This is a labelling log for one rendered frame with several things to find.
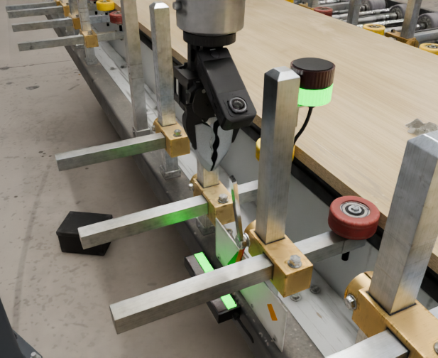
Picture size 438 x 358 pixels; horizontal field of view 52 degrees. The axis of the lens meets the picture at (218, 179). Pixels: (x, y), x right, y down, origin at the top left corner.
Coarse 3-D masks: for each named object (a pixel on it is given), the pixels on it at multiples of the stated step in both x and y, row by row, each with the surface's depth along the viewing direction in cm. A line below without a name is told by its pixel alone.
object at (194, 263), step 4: (188, 256) 94; (192, 256) 94; (188, 260) 93; (192, 260) 93; (196, 260) 93; (192, 264) 92; (196, 264) 92; (192, 268) 91; (196, 268) 91; (200, 268) 91; (196, 272) 90; (200, 272) 90; (212, 300) 84; (216, 300) 84; (220, 300) 84; (216, 304) 83; (220, 304) 83; (216, 308) 83; (220, 308) 83; (224, 308) 83
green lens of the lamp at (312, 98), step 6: (300, 90) 60; (306, 90) 60; (312, 90) 60; (318, 90) 60; (324, 90) 60; (330, 90) 61; (300, 96) 60; (306, 96) 60; (312, 96) 60; (318, 96) 60; (324, 96) 60; (330, 96) 61; (300, 102) 61; (306, 102) 60; (312, 102) 60; (318, 102) 60; (324, 102) 61
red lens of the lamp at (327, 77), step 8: (296, 72) 59; (304, 72) 59; (312, 72) 58; (320, 72) 58; (328, 72) 59; (304, 80) 59; (312, 80) 59; (320, 80) 59; (328, 80) 59; (312, 88) 59
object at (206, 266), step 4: (196, 256) 94; (200, 256) 94; (204, 256) 94; (200, 260) 93; (204, 260) 93; (200, 264) 92; (204, 264) 92; (208, 264) 92; (204, 268) 91; (208, 268) 91; (212, 268) 91; (224, 296) 85; (228, 296) 85; (224, 300) 84; (228, 300) 84; (232, 300) 84; (228, 304) 83; (232, 304) 83; (228, 308) 83
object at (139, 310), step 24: (312, 240) 74; (336, 240) 74; (360, 240) 76; (240, 264) 70; (264, 264) 70; (168, 288) 66; (192, 288) 66; (216, 288) 67; (240, 288) 69; (120, 312) 62; (144, 312) 62; (168, 312) 65
